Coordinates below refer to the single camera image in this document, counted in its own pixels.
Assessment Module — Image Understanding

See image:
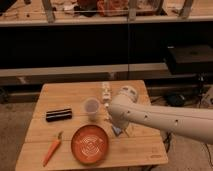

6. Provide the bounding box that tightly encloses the clear plastic cup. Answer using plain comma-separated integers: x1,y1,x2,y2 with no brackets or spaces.
83,97,100,121

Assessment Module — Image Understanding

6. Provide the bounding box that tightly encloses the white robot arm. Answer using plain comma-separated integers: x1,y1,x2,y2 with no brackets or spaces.
108,86,213,144

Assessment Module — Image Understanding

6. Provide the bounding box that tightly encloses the white small bottle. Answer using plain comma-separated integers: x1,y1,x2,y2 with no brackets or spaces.
102,82,111,107

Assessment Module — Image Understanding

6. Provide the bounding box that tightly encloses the blue sponge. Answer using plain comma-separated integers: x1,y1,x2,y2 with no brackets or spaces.
112,126,122,136

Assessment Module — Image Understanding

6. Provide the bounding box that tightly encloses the black rectangular case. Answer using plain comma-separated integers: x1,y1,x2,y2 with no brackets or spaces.
45,108,72,122

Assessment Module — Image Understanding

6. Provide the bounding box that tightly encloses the wooden folding table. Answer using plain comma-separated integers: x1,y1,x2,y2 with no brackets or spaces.
15,82,168,171

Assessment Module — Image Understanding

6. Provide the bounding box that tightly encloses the orange toy carrot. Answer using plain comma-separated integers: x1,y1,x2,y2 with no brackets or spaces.
42,132,63,166

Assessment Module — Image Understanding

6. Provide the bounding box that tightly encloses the black box on shelf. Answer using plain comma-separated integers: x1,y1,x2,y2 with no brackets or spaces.
165,45,213,74

